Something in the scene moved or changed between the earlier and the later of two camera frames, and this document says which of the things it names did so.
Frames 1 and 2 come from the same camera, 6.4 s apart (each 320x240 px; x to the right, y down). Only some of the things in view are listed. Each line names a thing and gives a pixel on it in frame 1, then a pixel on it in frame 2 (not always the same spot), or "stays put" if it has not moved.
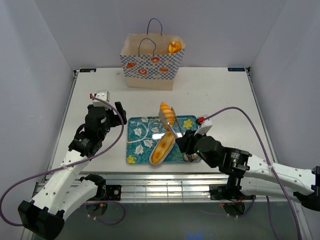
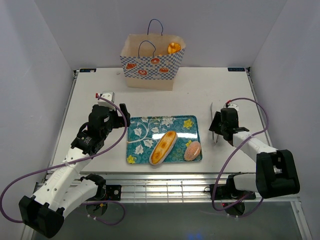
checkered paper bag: x=146 y=63 stays put
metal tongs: x=167 y=123 → x=211 y=110
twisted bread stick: x=174 y=47 stays put
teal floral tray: x=143 y=132 stays put
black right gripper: x=187 y=141 → x=214 y=126
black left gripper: x=116 y=118 stays put
